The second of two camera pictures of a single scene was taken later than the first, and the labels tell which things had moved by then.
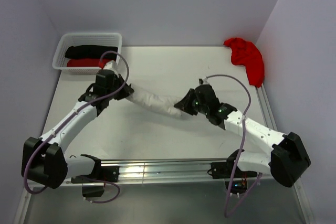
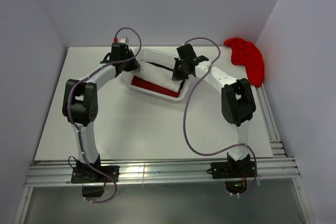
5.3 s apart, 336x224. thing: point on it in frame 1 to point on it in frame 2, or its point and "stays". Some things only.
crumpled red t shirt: x=248 y=54 stays
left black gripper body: x=118 y=83 to x=130 y=65
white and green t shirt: x=164 y=103 to x=158 y=75
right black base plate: x=224 y=170 stays
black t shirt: x=91 y=52 to x=166 y=67
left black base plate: x=100 y=174 stays
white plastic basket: x=60 y=62 to x=160 y=59
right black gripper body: x=192 y=106 to x=179 y=71
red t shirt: x=85 y=62 to x=153 y=87
